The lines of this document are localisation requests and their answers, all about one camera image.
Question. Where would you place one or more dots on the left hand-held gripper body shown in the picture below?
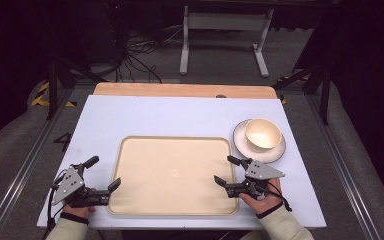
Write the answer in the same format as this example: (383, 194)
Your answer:
(67, 184)

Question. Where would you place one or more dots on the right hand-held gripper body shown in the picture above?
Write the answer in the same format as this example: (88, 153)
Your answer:
(261, 171)

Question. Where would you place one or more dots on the person's left hand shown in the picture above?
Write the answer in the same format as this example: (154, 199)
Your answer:
(78, 211)

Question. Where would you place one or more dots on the person's right hand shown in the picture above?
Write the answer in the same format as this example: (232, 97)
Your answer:
(264, 204)

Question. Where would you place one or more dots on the cream ceramic saucer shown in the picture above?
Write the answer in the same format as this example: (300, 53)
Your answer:
(276, 153)

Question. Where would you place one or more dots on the cream ceramic cup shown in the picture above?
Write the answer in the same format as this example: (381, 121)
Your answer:
(263, 134)

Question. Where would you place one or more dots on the beige plastic tray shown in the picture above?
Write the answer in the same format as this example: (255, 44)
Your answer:
(173, 173)

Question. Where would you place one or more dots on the yellow black hazard tape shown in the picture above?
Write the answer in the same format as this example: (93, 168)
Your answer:
(282, 99)
(40, 99)

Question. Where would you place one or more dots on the white table board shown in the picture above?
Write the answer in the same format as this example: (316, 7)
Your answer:
(166, 115)

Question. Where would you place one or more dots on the black tripod stand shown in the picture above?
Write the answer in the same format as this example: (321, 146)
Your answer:
(52, 83)
(325, 90)

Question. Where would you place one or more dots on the wooden table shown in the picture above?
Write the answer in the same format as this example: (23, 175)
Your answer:
(180, 90)

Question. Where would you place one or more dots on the black curtain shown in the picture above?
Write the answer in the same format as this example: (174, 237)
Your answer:
(10, 50)
(370, 66)

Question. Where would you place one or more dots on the white metal stand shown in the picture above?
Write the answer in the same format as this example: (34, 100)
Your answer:
(225, 21)

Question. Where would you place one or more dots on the aluminium floor rail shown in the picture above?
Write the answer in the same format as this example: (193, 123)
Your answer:
(340, 163)
(23, 170)

